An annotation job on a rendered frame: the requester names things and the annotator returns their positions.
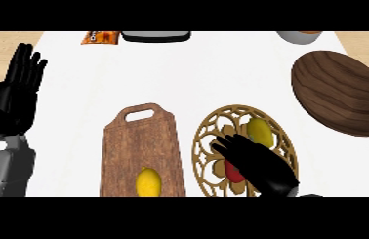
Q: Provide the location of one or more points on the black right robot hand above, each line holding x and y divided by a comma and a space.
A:
261, 165

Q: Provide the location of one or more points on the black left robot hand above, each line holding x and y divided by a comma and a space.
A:
19, 96

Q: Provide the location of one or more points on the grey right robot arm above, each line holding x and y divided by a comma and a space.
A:
301, 194

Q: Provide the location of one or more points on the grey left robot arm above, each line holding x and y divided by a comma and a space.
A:
13, 166

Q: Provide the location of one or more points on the red tomato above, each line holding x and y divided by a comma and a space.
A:
233, 173

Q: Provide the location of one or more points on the gold openwork round placemat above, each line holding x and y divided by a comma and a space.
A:
211, 142

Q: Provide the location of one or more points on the dark brown wooden bowl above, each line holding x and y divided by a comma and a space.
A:
333, 91

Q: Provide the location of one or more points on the yellow lemon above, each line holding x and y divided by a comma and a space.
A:
147, 182
259, 131

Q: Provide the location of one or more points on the orange snack packet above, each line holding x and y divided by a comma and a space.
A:
99, 38

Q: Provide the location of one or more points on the brown wooden cutting board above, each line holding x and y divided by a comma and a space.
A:
141, 148

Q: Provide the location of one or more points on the grey round pot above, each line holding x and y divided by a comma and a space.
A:
299, 36

